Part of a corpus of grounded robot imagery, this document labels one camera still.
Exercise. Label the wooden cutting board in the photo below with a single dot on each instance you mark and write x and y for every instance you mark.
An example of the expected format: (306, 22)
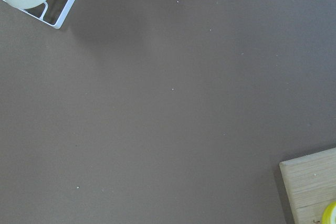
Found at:
(310, 185)

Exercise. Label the lemon slice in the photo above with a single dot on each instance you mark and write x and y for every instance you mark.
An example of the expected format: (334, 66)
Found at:
(329, 214)

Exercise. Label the white wire cup rack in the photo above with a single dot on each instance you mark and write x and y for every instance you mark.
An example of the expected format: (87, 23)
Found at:
(51, 12)

